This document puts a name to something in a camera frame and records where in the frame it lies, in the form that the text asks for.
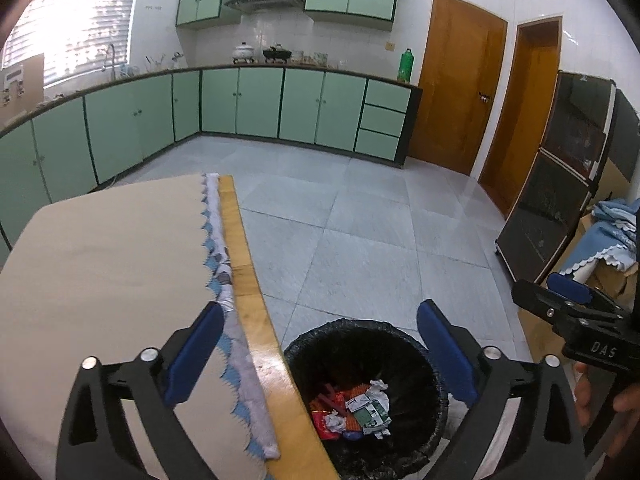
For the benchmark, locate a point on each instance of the red paper cup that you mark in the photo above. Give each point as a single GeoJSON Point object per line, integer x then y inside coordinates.
{"type": "Point", "coordinates": [326, 402]}

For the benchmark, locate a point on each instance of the blue cloth pile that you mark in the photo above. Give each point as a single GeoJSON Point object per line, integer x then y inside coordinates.
{"type": "Point", "coordinates": [612, 238]}

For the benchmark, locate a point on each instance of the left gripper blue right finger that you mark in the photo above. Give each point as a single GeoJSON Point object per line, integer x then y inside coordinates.
{"type": "Point", "coordinates": [453, 352]}

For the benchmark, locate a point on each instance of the green white crushed carton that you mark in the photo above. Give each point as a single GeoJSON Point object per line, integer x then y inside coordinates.
{"type": "Point", "coordinates": [370, 414]}

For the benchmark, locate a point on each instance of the right hand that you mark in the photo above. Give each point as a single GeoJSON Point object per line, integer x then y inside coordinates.
{"type": "Point", "coordinates": [607, 407]}

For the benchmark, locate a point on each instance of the black trash bin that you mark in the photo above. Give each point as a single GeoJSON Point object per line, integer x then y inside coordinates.
{"type": "Point", "coordinates": [348, 353]}

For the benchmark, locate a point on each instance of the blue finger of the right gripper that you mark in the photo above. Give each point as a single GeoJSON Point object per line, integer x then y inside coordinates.
{"type": "Point", "coordinates": [549, 306]}
{"type": "Point", "coordinates": [568, 288]}

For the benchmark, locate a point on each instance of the green lower kitchen cabinets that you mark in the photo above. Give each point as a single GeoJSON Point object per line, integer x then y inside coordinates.
{"type": "Point", "coordinates": [79, 143]}

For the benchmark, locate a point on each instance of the black wok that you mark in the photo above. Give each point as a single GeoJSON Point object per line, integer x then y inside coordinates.
{"type": "Point", "coordinates": [276, 55]}

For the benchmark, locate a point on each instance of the orange scrub pad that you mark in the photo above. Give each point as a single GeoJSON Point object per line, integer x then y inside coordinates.
{"type": "Point", "coordinates": [356, 391]}

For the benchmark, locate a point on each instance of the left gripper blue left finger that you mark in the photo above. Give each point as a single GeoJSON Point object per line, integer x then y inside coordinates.
{"type": "Point", "coordinates": [186, 353]}

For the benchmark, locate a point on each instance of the kitchen faucet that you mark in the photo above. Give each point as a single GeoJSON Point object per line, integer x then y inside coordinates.
{"type": "Point", "coordinates": [110, 64]}

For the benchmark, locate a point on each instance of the range hood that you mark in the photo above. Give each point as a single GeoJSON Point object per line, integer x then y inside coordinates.
{"type": "Point", "coordinates": [253, 6]}

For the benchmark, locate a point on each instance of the beige tablecloth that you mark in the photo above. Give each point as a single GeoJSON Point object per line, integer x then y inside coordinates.
{"type": "Point", "coordinates": [109, 274]}

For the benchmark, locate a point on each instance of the window with white blinds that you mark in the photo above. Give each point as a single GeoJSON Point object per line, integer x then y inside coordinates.
{"type": "Point", "coordinates": [71, 34]}

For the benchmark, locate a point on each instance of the wooden door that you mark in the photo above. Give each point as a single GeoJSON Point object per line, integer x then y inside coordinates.
{"type": "Point", "coordinates": [525, 111]}
{"type": "Point", "coordinates": [459, 78]}

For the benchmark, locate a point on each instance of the white tissue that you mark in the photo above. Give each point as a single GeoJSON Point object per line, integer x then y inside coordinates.
{"type": "Point", "coordinates": [335, 423]}
{"type": "Point", "coordinates": [377, 390]}

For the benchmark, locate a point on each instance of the white cooking pot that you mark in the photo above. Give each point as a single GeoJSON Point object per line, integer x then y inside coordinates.
{"type": "Point", "coordinates": [243, 54]}

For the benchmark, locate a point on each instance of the black glass cabinet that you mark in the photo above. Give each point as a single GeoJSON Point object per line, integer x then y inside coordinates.
{"type": "Point", "coordinates": [589, 151]}

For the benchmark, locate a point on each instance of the green bottle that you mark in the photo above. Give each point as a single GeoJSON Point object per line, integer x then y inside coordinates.
{"type": "Point", "coordinates": [405, 66]}

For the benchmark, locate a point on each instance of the cardboard box on counter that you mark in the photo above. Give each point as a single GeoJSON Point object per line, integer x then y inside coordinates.
{"type": "Point", "coordinates": [21, 89]}

